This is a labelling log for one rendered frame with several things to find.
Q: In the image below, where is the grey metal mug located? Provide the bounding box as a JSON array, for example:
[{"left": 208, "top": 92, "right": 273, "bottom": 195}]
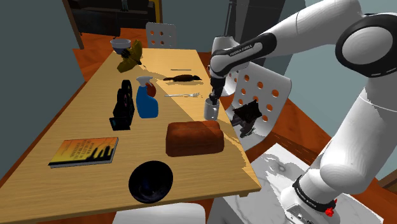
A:
[{"left": 204, "top": 97, "right": 220, "bottom": 121}]

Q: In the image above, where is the dark brown platypus figure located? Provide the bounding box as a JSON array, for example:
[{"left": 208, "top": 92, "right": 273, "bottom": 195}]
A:
[{"left": 163, "top": 74, "right": 203, "bottom": 83}]

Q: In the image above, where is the silver fork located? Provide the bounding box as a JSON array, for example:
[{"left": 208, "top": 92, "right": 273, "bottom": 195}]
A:
[{"left": 164, "top": 92, "right": 200, "bottom": 98}]

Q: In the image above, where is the black ragged cloth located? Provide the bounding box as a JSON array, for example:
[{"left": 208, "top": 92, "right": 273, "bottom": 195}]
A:
[{"left": 230, "top": 99, "right": 263, "bottom": 137}]

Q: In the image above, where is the brown bread loaf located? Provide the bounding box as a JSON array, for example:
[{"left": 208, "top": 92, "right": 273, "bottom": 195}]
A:
[{"left": 165, "top": 120, "right": 225, "bottom": 158}]

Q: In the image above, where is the blue spray bottle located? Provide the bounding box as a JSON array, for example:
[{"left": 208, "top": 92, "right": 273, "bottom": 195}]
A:
[{"left": 136, "top": 76, "right": 159, "bottom": 119}]

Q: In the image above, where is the yellow black toy figure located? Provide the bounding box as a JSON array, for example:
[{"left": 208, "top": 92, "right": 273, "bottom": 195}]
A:
[{"left": 116, "top": 39, "right": 143, "bottom": 74}]

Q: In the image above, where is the grey blue bowl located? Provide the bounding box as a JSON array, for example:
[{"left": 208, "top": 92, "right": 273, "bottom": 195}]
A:
[{"left": 109, "top": 38, "right": 132, "bottom": 55}]

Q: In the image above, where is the white marble robot stand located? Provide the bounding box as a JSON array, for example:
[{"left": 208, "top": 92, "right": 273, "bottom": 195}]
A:
[{"left": 206, "top": 143, "right": 384, "bottom": 224}]

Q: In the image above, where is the black bowl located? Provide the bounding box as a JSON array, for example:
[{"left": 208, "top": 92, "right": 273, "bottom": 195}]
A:
[{"left": 128, "top": 160, "right": 174, "bottom": 204}]

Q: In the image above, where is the wooden table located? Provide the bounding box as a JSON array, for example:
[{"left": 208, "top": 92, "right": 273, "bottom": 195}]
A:
[{"left": 0, "top": 47, "right": 262, "bottom": 224}]

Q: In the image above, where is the dark wooden shelf cabinet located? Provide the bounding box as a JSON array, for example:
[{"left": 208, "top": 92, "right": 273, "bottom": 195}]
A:
[{"left": 62, "top": 0, "right": 164, "bottom": 50}]

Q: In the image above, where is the yellow black book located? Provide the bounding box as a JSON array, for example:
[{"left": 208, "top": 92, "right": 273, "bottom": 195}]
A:
[{"left": 48, "top": 136, "right": 119, "bottom": 169}]

